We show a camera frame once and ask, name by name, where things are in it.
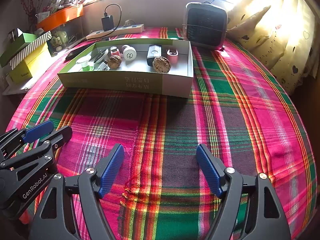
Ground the cream heart curtain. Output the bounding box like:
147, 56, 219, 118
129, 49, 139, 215
227, 0, 319, 94

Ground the black charger with cable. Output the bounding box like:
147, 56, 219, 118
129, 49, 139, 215
101, 3, 122, 35

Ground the walnut near remote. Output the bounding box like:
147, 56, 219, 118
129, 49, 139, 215
152, 56, 171, 74

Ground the black small remote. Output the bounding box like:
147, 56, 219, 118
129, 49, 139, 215
146, 44, 162, 67

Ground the grey portable heater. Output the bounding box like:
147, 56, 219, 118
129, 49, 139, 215
182, 2, 228, 50

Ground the green white cardboard box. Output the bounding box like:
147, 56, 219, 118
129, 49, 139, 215
58, 38, 194, 98

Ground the walnut near centre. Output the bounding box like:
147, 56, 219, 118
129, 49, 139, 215
107, 55, 122, 70

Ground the pink white clip gadget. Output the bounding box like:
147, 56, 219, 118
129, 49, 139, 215
110, 46, 121, 57

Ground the white power strip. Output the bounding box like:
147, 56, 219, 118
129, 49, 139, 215
86, 24, 144, 40

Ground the plaid tablecloth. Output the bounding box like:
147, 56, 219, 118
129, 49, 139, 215
8, 41, 317, 239

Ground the yellow box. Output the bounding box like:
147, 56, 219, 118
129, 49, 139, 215
9, 42, 53, 84

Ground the black oval key fob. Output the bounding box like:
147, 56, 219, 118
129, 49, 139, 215
94, 48, 108, 63

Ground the black smartphone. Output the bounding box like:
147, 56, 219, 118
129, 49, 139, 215
65, 44, 92, 62

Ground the white plug on strip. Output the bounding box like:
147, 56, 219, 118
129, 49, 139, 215
124, 20, 132, 27

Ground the orange tray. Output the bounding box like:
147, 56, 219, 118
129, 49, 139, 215
36, 4, 84, 31

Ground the striped gift box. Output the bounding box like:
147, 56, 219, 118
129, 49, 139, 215
9, 31, 52, 70

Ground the green white suction stand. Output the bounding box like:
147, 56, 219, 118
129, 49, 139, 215
76, 55, 94, 72

